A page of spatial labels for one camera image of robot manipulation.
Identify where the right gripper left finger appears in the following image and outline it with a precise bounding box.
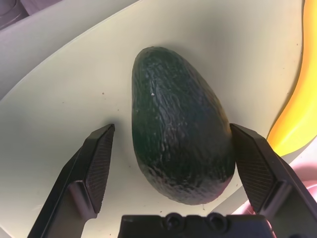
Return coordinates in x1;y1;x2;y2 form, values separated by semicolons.
27;123;116;238

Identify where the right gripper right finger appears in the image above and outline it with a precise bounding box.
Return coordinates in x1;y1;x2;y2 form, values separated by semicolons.
229;123;317;238

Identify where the yellow toy banana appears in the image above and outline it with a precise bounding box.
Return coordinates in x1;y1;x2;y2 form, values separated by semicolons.
266;0;317;156

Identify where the dark green toy avocado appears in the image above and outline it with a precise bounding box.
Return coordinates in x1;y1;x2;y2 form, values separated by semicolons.
131;46;236;206

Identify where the pink plastic plate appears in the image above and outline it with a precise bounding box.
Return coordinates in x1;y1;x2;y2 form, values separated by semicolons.
284;158;317;196

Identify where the green silicone cutting mat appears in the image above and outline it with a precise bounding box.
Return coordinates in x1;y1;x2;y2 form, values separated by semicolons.
0;0;317;238

